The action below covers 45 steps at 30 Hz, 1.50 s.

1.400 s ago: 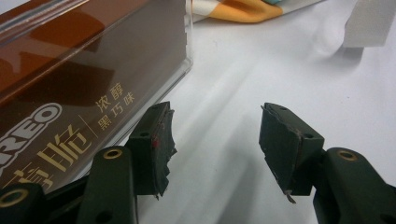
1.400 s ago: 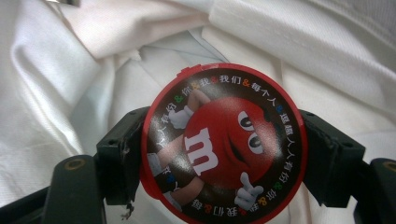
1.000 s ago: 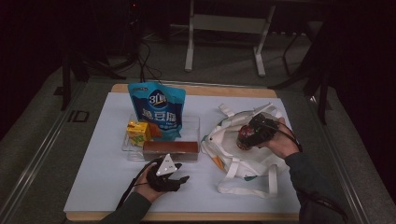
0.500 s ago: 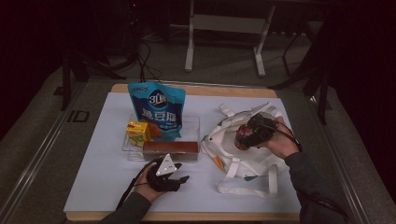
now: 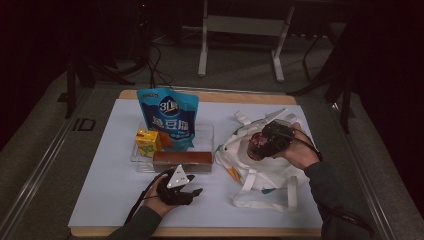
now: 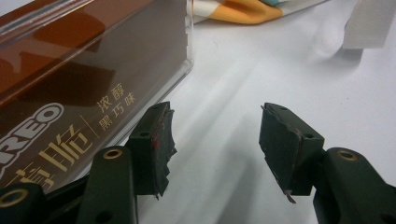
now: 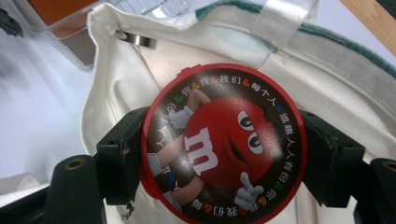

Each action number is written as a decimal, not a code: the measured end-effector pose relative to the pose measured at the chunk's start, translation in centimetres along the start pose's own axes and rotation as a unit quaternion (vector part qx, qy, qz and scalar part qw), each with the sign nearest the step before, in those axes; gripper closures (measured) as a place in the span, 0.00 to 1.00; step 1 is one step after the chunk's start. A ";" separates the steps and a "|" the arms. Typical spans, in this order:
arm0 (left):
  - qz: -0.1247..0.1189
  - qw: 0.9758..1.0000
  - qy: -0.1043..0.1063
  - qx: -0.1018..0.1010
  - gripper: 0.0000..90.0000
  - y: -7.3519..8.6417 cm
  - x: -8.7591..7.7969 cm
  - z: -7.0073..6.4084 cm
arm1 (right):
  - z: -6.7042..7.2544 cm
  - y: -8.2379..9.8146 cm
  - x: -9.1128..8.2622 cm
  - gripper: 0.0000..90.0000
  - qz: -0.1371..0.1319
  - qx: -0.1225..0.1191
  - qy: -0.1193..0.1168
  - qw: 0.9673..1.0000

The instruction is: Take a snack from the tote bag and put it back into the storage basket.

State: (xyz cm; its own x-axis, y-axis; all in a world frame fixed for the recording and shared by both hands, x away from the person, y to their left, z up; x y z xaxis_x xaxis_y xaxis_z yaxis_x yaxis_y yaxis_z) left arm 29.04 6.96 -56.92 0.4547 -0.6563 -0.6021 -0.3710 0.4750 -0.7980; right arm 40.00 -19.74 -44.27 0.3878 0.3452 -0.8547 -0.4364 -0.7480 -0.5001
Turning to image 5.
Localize yellow drink carton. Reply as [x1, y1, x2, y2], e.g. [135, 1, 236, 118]
[134, 129, 163, 158]

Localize clear plastic tray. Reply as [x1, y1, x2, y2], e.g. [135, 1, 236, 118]
[129, 120, 215, 175]

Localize person's right hand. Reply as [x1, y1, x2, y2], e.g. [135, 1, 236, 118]
[279, 122, 322, 170]

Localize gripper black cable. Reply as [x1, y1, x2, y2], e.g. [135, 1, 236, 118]
[124, 169, 171, 225]
[276, 129, 324, 162]

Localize brown cardboard box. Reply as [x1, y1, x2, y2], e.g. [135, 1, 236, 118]
[152, 150, 214, 174]

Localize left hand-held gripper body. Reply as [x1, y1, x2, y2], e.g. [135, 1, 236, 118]
[157, 164, 196, 206]

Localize person's left hand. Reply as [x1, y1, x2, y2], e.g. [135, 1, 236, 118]
[143, 184, 178, 218]

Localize black floor cables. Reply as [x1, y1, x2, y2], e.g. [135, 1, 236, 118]
[145, 43, 175, 92]

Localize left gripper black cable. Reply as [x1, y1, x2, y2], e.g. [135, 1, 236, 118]
[124, 169, 171, 225]

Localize black tripod stand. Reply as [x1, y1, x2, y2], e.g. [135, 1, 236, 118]
[64, 0, 136, 119]

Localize black chair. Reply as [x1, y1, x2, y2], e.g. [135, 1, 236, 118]
[301, 21, 354, 91]

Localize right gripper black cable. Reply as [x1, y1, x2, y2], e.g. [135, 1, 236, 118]
[276, 129, 324, 162]

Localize white patterned tote bag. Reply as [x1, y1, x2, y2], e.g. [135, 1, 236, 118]
[214, 111, 311, 213]

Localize blue snack pouch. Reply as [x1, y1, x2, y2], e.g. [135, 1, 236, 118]
[136, 87, 200, 152]

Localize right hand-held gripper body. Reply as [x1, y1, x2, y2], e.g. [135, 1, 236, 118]
[261, 108, 296, 157]

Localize red round candy can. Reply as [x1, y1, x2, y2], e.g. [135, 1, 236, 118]
[246, 131, 268, 162]

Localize metal floor rail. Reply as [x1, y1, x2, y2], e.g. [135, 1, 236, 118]
[0, 87, 95, 240]
[328, 101, 398, 240]

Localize wooden table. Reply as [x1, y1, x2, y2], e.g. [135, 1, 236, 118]
[70, 89, 322, 238]

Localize white desk frame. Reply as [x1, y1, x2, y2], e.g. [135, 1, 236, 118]
[197, 0, 297, 84]

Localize white table mat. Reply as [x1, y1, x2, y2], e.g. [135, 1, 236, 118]
[68, 98, 324, 230]

